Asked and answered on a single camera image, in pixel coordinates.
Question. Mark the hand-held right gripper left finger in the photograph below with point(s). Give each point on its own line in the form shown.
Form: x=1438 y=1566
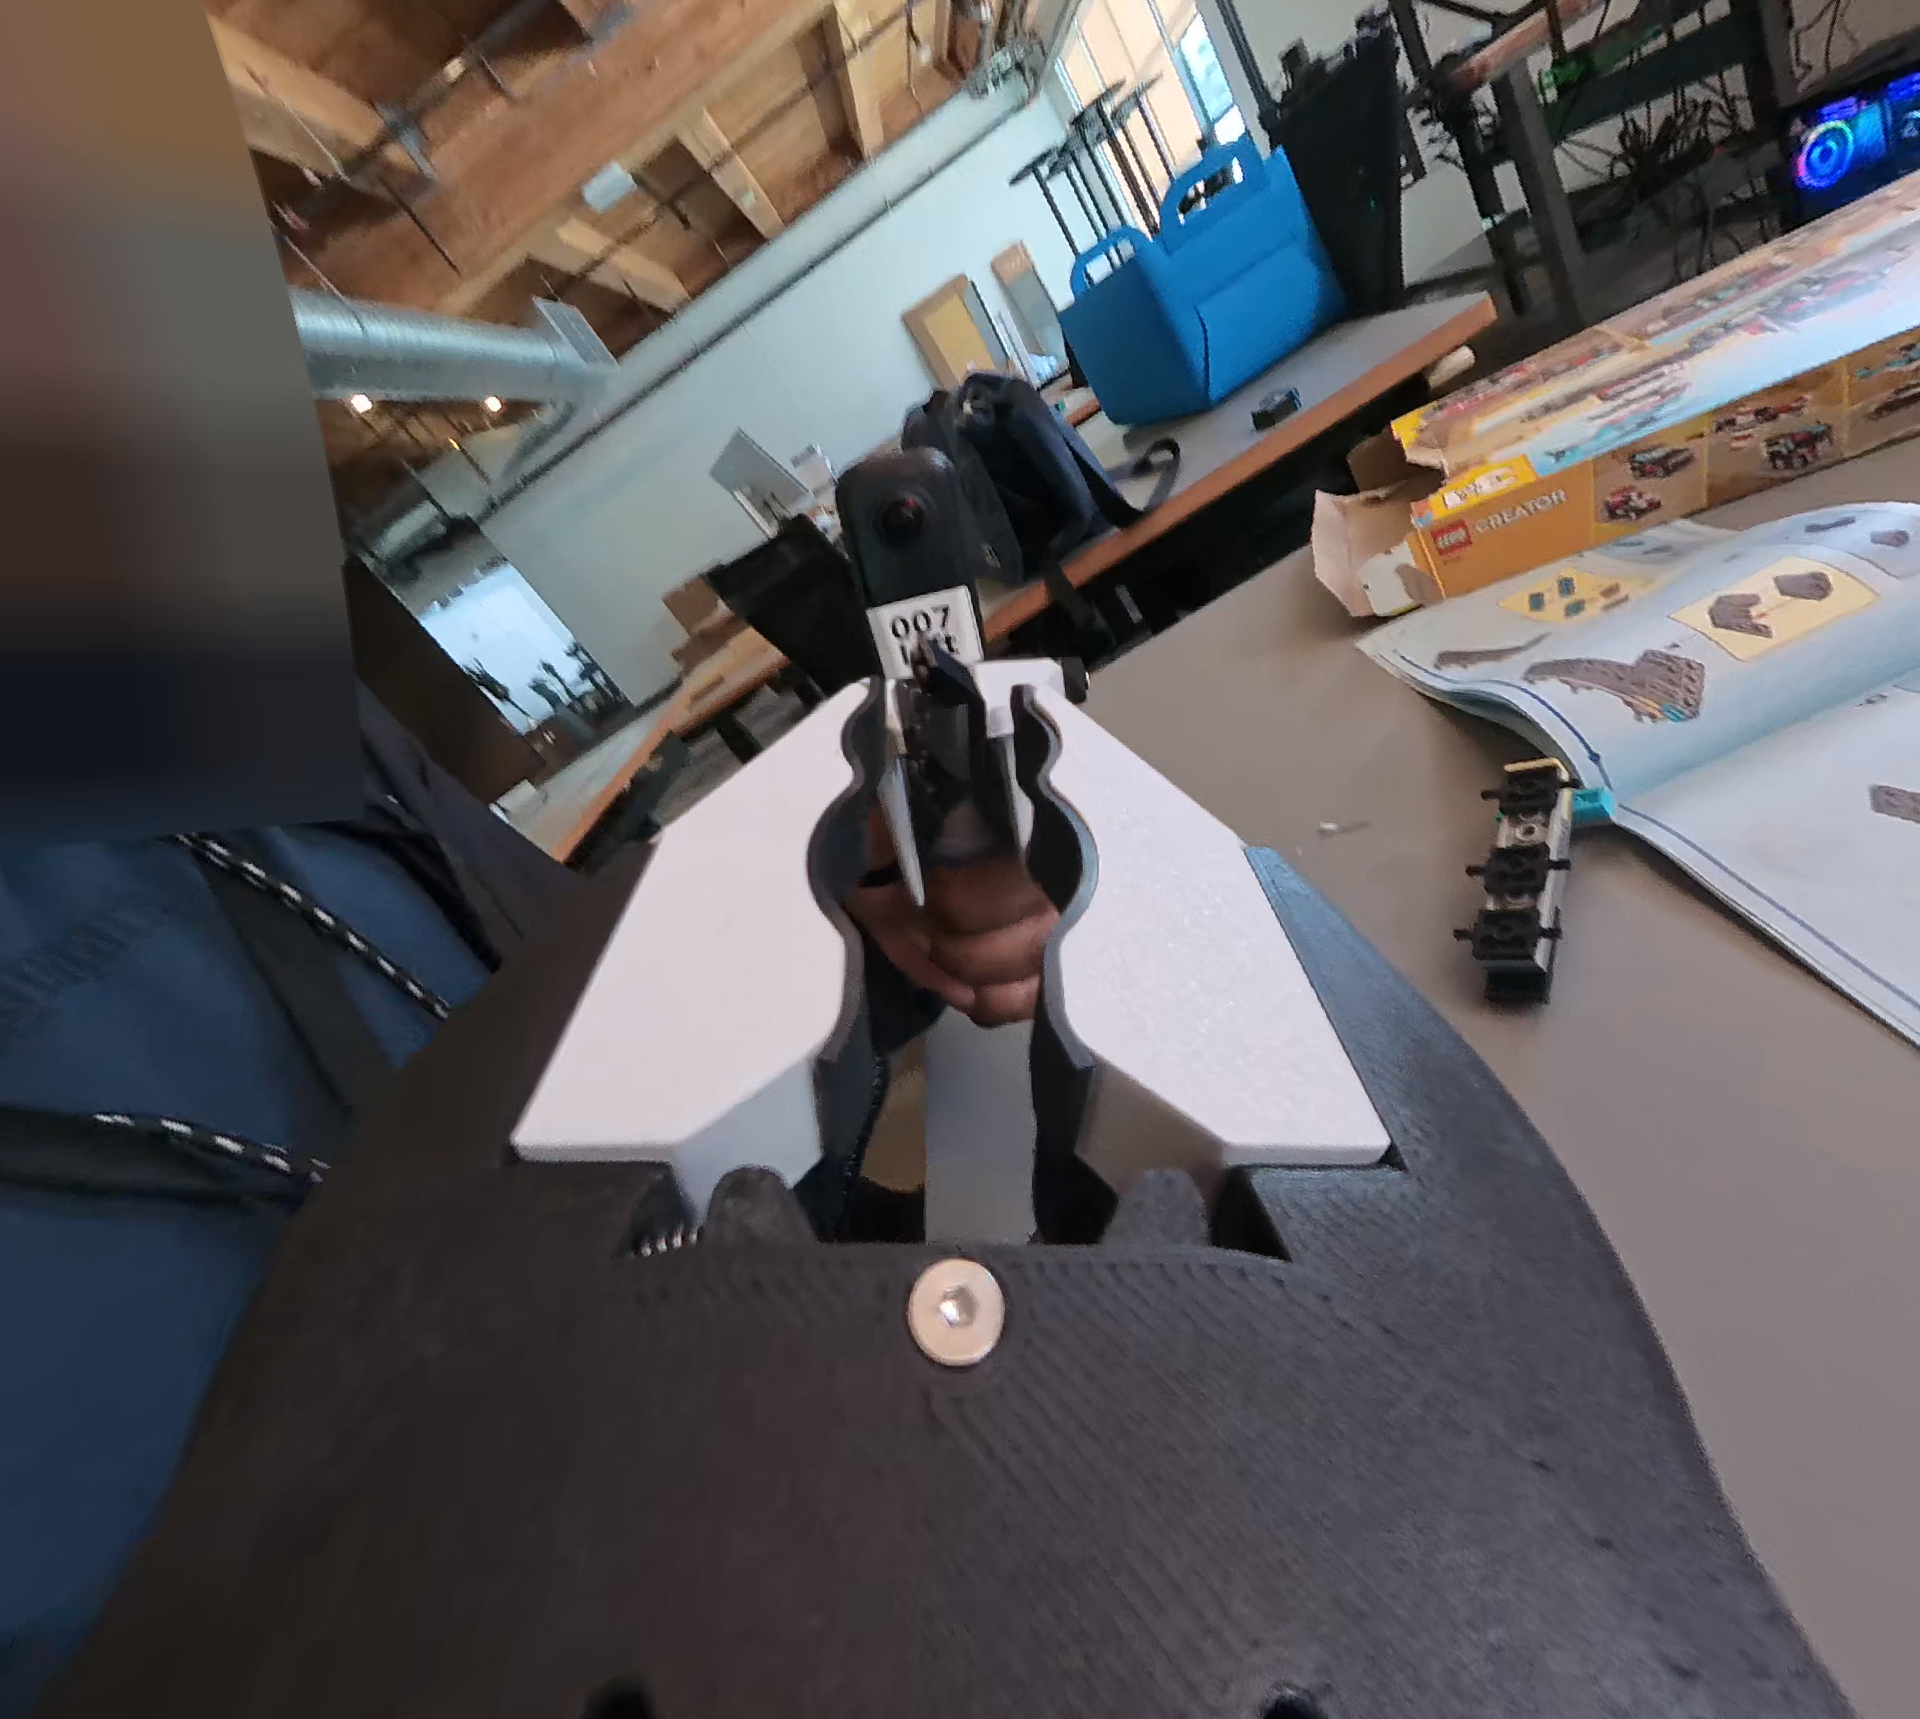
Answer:
x=704 y=983

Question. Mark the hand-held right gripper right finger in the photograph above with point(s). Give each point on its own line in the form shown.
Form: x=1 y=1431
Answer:
x=1202 y=1001

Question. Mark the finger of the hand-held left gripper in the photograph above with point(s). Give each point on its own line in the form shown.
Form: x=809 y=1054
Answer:
x=902 y=788
x=993 y=694

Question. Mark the long grey black brick assembly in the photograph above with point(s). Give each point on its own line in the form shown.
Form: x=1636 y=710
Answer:
x=1516 y=895

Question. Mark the person's left hand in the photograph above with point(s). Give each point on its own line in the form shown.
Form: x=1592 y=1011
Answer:
x=975 y=947

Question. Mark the black office chair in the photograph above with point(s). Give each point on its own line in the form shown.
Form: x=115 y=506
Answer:
x=796 y=610

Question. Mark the dark backpack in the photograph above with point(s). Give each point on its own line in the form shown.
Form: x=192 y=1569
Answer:
x=1038 y=460

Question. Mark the leaning wooden board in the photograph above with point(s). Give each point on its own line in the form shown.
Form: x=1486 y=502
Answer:
x=947 y=334

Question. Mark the orange-edged table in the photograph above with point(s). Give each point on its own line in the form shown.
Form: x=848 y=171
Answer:
x=646 y=760

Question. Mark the small black device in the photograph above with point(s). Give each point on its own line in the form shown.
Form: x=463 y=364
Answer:
x=1279 y=412

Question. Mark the wooden-edged table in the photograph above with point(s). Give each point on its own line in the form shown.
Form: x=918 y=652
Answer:
x=1353 y=357

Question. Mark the person's blue hoodie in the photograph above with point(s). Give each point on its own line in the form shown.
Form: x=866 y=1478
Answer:
x=153 y=1001

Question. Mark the open instruction booklet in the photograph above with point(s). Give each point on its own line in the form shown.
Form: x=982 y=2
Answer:
x=1727 y=698

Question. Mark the black-framed equipment workbench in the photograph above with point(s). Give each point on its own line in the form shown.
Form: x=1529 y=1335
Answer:
x=1540 y=188

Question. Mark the printed cardboard toy box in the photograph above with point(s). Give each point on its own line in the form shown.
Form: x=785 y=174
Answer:
x=1650 y=401

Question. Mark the computer tower with glowing fan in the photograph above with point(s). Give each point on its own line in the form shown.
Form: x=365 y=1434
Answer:
x=1837 y=151

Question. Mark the silver metal air duct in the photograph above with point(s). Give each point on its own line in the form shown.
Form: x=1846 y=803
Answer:
x=452 y=348

